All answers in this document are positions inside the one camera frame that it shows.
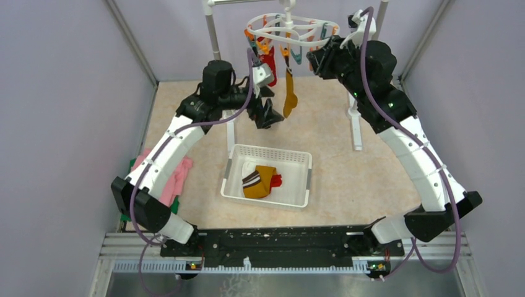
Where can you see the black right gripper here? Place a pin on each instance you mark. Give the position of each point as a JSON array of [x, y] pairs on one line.
[[322, 59]]

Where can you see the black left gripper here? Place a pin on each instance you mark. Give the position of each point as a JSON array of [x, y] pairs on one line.
[[265, 117]]

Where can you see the mustard yellow sock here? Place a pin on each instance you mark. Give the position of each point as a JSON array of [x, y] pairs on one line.
[[291, 100], [256, 185]]

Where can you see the white plastic clip hanger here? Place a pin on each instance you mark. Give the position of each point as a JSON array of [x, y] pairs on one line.
[[288, 28]]

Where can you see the white sock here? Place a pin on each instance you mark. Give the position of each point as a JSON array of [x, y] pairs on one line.
[[248, 167]]

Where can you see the red snowflake sock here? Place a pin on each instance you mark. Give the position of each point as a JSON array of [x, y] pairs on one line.
[[276, 181], [269, 59]]

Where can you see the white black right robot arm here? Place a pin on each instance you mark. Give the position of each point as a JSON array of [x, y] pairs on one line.
[[392, 116]]

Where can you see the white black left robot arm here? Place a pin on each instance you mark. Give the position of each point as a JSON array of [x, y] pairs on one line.
[[216, 100]]

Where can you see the white plastic basket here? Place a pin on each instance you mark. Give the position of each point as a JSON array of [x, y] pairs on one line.
[[294, 166]]

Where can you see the orange clothespin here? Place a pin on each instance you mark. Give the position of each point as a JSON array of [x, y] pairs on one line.
[[258, 44]]

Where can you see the white metal drying rack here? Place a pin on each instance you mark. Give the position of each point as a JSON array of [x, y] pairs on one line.
[[352, 113]]

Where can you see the pink cloth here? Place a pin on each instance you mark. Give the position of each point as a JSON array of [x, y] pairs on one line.
[[181, 173]]

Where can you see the green cloth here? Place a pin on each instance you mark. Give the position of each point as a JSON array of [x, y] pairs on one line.
[[174, 205]]

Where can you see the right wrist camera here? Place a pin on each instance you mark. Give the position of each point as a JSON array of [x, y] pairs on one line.
[[364, 27]]

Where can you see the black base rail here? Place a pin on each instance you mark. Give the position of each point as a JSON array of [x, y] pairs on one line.
[[287, 247]]

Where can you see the white cable duct strip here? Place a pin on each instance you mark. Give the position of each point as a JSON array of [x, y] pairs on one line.
[[185, 267]]

